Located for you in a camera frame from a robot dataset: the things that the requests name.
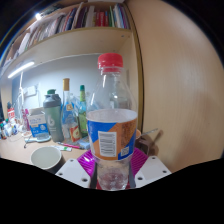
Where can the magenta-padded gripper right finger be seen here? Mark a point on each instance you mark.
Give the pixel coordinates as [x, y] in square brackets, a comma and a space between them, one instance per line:
[151, 170]

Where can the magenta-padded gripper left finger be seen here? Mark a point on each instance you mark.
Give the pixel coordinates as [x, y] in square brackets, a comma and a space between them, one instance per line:
[74, 171]

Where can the clear plastic bottle red cap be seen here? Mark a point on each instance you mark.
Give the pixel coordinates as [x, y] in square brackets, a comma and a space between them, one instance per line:
[111, 136]

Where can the white green tube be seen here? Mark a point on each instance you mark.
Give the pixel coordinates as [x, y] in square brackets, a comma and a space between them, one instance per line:
[68, 146]

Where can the brown mug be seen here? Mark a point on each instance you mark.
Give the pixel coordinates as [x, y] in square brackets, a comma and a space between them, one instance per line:
[146, 143]

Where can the dark grey mug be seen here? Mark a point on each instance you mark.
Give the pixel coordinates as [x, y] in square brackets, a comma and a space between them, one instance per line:
[46, 158]

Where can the gold-capped clear bottle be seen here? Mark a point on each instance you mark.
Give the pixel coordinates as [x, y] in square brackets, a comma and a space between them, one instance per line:
[68, 113]

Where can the grey shaker bottle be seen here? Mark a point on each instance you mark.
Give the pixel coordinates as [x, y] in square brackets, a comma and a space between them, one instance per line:
[53, 116]

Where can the magenta box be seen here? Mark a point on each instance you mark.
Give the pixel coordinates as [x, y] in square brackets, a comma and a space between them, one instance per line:
[25, 120]

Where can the under-shelf tube lamp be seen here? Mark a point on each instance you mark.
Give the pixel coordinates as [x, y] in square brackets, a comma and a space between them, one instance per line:
[20, 70]

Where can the wooden shelf unit with books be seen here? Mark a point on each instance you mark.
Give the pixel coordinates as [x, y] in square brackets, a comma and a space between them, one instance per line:
[73, 36]

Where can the ceiling tube lamp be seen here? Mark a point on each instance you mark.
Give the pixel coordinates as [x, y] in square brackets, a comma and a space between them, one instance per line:
[38, 16]

